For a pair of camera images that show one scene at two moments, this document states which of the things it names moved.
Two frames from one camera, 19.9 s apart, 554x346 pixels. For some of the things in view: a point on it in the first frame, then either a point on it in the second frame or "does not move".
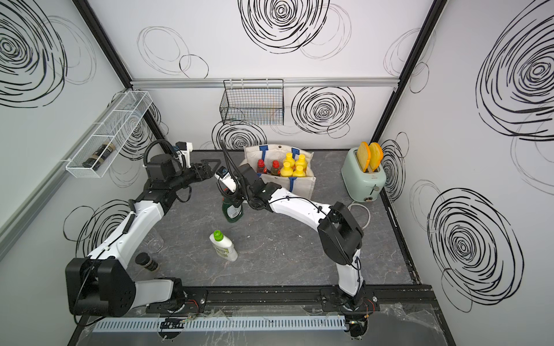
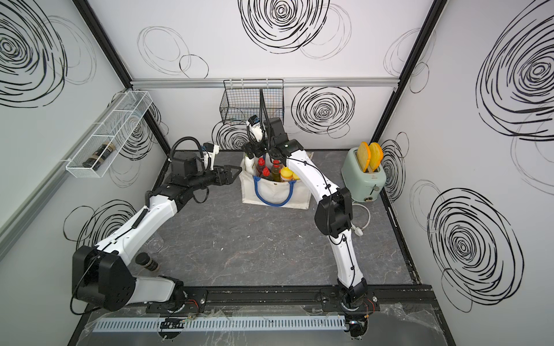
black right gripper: x=235 y=197 to x=250 y=151
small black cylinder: x=143 y=259 does not move
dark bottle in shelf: x=96 y=159 does not move
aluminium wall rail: x=265 y=83 does not move
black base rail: x=382 y=300 does not move
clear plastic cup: x=154 y=242 does not move
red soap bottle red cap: x=260 y=166 does not move
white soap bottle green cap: x=223 y=246 to x=249 y=163
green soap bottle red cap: x=231 y=213 to x=267 y=174
